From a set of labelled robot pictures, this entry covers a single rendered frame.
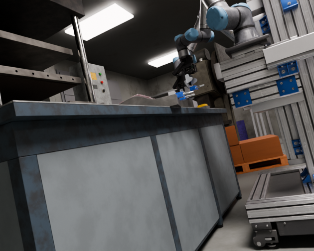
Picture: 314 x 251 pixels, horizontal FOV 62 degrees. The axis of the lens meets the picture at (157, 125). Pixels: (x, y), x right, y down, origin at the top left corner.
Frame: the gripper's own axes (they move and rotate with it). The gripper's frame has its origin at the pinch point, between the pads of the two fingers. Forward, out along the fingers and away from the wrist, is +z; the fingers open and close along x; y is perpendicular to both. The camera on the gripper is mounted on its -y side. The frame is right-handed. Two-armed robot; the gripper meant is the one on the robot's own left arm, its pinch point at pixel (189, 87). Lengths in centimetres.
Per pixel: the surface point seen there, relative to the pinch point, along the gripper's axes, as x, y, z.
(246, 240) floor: -14, 17, 96
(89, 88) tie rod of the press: -14, -77, -24
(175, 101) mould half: -42.7, 10.7, 14.5
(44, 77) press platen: -51, -80, -30
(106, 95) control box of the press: 20, -92, -25
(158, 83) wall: 695, -444, -223
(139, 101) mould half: -50, -6, 10
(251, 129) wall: 742, -158, 34
